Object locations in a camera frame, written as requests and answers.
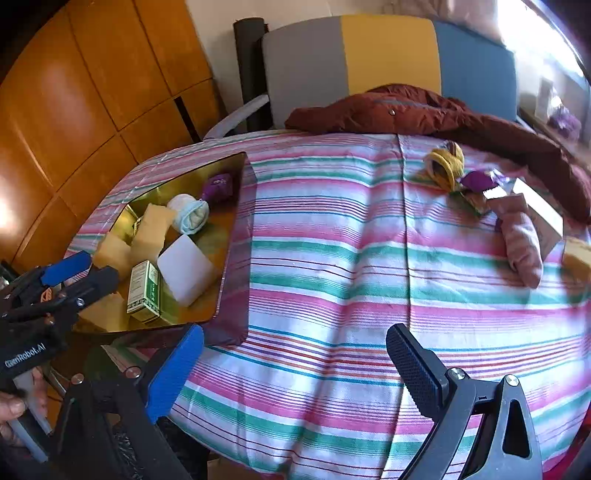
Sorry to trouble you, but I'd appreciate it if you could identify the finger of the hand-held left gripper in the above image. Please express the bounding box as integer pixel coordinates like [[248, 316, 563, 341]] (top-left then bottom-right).
[[9, 265, 120, 324], [9, 251, 93, 296]]

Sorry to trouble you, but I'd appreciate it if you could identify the white sock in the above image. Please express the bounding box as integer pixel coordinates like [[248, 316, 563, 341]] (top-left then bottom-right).
[[166, 194, 211, 236]]

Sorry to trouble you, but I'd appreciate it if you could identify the pink striped sock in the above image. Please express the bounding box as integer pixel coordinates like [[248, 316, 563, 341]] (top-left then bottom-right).
[[496, 194, 544, 289]]

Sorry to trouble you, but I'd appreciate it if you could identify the purple box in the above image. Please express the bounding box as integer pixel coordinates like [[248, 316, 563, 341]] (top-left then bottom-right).
[[549, 104, 583, 141]]

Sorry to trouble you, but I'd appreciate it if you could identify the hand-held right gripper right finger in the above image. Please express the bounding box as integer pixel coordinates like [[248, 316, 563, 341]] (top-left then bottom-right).
[[385, 323, 543, 480]]

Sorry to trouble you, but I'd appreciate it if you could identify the purple cloth pouch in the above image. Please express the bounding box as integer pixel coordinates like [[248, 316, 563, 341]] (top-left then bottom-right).
[[201, 173, 233, 204]]

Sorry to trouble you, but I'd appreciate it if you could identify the maroon puffer jacket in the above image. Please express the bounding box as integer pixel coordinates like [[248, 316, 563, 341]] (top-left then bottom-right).
[[285, 84, 591, 222]]

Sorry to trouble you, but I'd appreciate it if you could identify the wooden desk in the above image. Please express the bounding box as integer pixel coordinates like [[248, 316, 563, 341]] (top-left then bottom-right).
[[517, 104, 591, 153]]

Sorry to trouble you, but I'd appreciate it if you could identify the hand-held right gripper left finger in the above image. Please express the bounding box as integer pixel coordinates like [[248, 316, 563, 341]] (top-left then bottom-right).
[[48, 323, 205, 480]]

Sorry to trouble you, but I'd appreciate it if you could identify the green and white carton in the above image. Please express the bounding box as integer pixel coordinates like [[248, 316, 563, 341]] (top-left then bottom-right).
[[126, 260, 174, 324]]

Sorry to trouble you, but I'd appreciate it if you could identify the small yellow sponge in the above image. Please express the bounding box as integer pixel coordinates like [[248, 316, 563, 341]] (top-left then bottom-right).
[[92, 231, 134, 280]]

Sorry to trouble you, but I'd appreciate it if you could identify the black rolled mat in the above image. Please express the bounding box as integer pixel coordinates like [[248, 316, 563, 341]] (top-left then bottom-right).
[[233, 18, 271, 134]]

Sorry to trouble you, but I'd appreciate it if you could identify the person's left hand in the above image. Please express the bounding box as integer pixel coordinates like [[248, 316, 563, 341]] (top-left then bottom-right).
[[0, 369, 49, 444]]

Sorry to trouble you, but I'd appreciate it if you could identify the gold tray with maroon rim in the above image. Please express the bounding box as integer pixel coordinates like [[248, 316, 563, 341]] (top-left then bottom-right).
[[69, 151, 258, 348]]

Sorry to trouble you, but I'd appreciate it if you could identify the white foam block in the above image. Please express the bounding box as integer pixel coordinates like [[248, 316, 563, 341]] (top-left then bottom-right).
[[157, 234, 218, 308]]

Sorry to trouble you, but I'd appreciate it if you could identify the striped bed sheet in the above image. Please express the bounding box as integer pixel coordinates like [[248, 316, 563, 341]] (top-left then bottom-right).
[[65, 129, 591, 476]]

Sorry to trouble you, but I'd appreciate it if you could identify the white and brown box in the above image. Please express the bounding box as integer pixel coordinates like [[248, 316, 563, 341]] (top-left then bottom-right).
[[485, 178, 565, 261]]

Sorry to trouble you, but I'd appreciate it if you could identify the rounded yellow sponge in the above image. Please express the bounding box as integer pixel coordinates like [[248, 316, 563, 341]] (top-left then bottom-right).
[[561, 237, 591, 287]]

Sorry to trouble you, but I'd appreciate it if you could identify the large yellow sponge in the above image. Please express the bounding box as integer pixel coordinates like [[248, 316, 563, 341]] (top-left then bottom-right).
[[76, 293, 127, 333], [130, 203, 172, 264]]

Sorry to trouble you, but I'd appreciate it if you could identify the wooden wardrobe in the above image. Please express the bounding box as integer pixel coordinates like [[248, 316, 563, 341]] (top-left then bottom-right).
[[0, 0, 227, 278]]

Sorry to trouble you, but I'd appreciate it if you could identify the green-edged snack packet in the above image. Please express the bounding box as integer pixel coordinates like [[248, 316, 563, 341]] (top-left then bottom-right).
[[455, 187, 495, 217]]

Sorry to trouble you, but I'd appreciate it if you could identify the purple foil wrapper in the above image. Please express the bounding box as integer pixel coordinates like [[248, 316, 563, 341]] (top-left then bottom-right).
[[459, 168, 509, 192]]

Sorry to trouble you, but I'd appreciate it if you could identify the grey yellow blue headboard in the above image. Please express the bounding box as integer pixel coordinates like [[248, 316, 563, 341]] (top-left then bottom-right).
[[261, 14, 518, 134]]

